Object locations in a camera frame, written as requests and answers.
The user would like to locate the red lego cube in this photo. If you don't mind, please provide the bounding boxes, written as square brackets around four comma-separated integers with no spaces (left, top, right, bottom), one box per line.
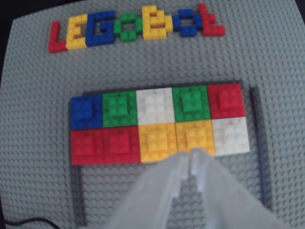
[71,130,105,166]
[207,83,246,120]
[102,125,142,165]

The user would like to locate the yellow lego cube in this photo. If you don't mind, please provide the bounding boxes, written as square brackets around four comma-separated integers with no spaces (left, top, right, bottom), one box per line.
[174,119,216,157]
[138,123,178,163]

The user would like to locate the red brick letter L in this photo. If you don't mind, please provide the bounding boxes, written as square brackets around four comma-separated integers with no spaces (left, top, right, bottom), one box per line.
[48,21,70,54]

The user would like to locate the blue brick letter O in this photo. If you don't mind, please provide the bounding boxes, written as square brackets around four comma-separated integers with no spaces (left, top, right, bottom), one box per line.
[172,9,203,38]

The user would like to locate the yellow brick letter E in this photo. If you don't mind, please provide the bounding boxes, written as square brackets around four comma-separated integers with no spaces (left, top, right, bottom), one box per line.
[65,16,89,51]

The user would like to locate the green brick letter O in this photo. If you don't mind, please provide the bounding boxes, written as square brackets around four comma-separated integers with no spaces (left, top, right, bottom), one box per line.
[113,13,143,43]

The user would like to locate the blue lego cube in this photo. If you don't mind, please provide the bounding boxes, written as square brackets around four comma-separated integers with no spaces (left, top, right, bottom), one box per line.
[71,94,104,131]

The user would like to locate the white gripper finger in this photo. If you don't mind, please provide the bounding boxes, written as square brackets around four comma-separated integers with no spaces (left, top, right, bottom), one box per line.
[102,152,191,229]
[190,147,286,229]

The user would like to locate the red brick letter T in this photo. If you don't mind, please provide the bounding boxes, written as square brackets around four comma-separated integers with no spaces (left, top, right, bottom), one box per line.
[197,3,226,37]

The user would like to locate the white lego cube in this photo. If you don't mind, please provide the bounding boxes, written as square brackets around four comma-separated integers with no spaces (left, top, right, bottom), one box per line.
[135,87,176,126]
[211,116,251,157]

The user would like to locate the gray lego baseplate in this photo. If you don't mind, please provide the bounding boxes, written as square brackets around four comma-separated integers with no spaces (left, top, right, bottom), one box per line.
[0,0,305,229]

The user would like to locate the blue brick letter G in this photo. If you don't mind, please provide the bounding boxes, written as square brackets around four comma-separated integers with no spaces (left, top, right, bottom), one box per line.
[85,10,116,47]

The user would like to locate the yellow brick letter B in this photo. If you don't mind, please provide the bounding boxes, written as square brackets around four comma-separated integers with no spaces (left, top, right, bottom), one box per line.
[142,5,173,41]

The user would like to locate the green lego cube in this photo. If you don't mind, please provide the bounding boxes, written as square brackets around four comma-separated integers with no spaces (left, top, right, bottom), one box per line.
[102,90,139,128]
[172,85,213,123]

